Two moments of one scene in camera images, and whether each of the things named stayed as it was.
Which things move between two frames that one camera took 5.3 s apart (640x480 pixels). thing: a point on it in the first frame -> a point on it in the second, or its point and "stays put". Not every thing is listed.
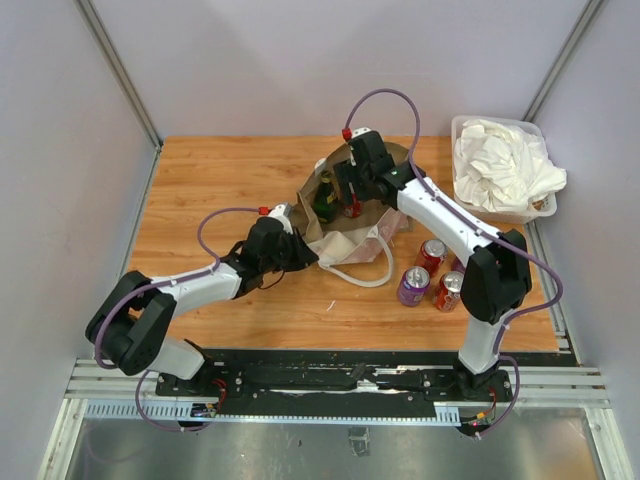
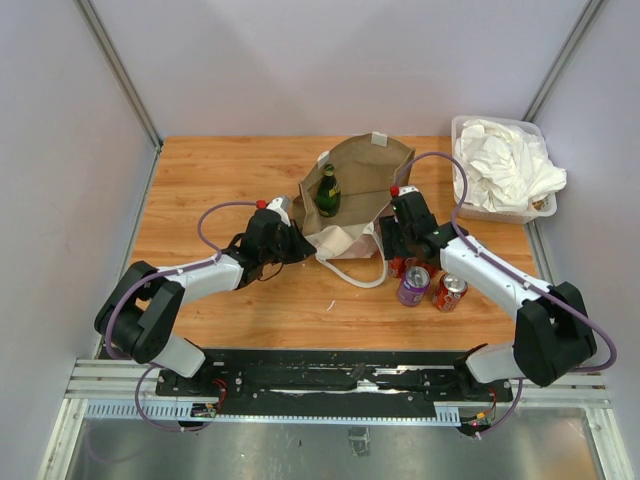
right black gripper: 346,173 -> 390,228
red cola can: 354,210 -> 396,267
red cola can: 448,291 stays put
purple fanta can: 413,286 stays put
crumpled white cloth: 502,166 stays put
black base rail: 339,382 stays put
